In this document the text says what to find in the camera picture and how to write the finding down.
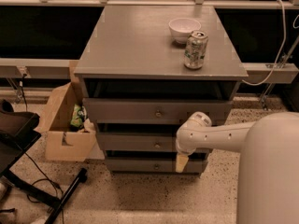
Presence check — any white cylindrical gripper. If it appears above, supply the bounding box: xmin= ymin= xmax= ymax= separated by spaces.
xmin=176 ymin=141 xmax=195 ymax=173

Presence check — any black stand with legs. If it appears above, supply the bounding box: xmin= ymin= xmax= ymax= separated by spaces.
xmin=0 ymin=100 xmax=87 ymax=224

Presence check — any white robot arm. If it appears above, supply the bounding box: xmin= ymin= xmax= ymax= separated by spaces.
xmin=176 ymin=112 xmax=299 ymax=224

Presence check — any black floor cable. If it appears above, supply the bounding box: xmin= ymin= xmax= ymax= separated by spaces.
xmin=18 ymin=73 xmax=65 ymax=224

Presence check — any metal railing frame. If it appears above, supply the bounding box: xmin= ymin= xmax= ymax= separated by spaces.
xmin=0 ymin=0 xmax=299 ymax=86

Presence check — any grey bottom drawer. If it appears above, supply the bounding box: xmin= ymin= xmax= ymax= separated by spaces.
xmin=105 ymin=159 xmax=207 ymax=174

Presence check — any open cardboard box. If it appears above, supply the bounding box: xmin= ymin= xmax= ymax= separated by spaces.
xmin=36 ymin=60 xmax=96 ymax=161

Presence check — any grey drawer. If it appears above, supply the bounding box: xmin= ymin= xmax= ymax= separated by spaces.
xmin=105 ymin=159 xmax=207 ymax=174
xmin=83 ymin=98 xmax=233 ymax=125
xmin=96 ymin=133 xmax=176 ymax=152

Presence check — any grey drawer cabinet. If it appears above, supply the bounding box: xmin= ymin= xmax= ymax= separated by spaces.
xmin=75 ymin=6 xmax=248 ymax=161

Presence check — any white cable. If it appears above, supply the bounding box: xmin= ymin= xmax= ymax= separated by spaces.
xmin=241 ymin=0 xmax=288 ymax=87

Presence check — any green and white soda can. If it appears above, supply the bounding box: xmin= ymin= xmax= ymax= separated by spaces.
xmin=184 ymin=30 xmax=208 ymax=70

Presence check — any white ceramic bowl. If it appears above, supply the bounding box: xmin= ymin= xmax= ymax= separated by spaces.
xmin=168 ymin=18 xmax=201 ymax=44

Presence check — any grey top drawer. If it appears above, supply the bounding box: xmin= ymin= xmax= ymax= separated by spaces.
xmin=83 ymin=98 xmax=233 ymax=125

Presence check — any green snack bag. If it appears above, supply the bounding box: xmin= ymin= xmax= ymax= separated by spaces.
xmin=70 ymin=105 xmax=87 ymax=130

